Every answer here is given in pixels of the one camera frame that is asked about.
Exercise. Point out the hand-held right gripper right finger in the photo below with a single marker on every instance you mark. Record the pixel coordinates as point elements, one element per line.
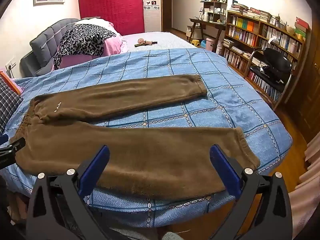
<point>224,170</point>

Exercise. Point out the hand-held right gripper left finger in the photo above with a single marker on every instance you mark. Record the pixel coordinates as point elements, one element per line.
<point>95,165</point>

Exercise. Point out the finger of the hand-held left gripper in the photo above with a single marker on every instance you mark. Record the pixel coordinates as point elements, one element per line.
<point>12,149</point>

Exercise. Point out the brown fleece pants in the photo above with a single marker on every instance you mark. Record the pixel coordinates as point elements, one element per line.
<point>140,160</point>

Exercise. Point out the dark plaid pillow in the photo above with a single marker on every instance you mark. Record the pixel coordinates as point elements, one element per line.
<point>8,105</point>

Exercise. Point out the pink patterned curtain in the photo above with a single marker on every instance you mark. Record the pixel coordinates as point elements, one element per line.
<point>307,192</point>

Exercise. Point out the blue checked blanket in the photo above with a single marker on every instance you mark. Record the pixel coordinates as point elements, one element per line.
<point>200,65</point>

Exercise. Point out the grey tufted headboard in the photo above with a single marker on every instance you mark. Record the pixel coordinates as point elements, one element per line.
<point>42,42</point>

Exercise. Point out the brown wooden door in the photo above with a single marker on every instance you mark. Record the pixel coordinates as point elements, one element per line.
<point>307,92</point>

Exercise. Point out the leopard print blanket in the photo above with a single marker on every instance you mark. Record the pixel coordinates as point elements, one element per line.
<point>82,40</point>

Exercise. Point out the pink plastic bin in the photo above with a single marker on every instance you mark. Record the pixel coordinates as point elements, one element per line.
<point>210,44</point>

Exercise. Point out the blue plastic bin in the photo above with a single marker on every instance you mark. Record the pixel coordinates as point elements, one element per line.
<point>203,44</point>

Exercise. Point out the yellow plastic stool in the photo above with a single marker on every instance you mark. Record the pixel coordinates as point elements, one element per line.
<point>195,42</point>

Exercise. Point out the pink round hairbrush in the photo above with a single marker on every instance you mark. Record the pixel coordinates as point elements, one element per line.
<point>142,41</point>

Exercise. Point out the wooden bookshelf with books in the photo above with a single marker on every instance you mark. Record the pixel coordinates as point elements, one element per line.
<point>245,33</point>

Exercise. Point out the pale lavender bed sheet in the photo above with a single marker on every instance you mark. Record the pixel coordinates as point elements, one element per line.
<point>172,40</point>

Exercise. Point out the dark wooden desk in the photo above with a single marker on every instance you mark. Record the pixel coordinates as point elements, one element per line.
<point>212,23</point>

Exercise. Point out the wardrobe with white door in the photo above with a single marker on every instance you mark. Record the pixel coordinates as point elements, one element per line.
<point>151,20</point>

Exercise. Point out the red quilted mattress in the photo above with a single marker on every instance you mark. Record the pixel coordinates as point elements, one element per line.
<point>112,7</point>

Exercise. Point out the stack of books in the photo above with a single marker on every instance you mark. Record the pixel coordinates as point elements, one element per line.
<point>252,12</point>

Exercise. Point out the red and green boxes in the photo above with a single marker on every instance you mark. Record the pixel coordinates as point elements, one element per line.
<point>301,27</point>

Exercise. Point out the small wooden desk shelf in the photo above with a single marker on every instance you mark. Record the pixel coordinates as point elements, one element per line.
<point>212,5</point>

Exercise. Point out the white wall socket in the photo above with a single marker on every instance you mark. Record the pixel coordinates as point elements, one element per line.
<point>10,65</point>

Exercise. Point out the black metal frame chair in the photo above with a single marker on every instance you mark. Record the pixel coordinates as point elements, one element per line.
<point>277,60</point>

